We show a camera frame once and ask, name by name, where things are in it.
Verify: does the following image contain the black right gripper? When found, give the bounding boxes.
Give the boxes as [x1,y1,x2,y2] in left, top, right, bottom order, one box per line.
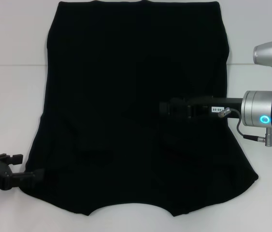
[159,96,244,120]

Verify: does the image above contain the right gripper cable with plug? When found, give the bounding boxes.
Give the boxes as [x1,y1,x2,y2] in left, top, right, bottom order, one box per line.
[218,107,272,147]

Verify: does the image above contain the black shirt with white print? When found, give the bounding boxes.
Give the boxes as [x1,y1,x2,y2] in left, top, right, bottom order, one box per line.
[19,0,259,218]

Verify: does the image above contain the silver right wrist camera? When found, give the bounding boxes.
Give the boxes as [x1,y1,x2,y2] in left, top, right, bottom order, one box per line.
[253,38,272,78]

